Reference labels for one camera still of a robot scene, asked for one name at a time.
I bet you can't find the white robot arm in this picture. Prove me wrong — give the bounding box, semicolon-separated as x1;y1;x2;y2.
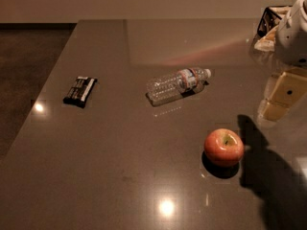
254;0;307;122

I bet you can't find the clear plastic water bottle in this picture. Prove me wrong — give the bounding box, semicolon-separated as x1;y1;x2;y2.
146;67;212;106

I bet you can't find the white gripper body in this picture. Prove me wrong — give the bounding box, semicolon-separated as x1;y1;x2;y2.
275;23;307;67

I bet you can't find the red apple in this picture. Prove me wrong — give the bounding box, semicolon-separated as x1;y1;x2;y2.
204;128;245;168

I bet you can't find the black wire basket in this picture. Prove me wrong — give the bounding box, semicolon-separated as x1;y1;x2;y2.
257;6;292;37

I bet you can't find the black snack bar wrapper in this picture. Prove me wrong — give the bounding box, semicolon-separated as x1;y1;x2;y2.
63;76;97;108

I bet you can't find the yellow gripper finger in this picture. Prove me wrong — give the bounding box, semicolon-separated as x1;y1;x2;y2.
260;100;288;122
270;68;307;107

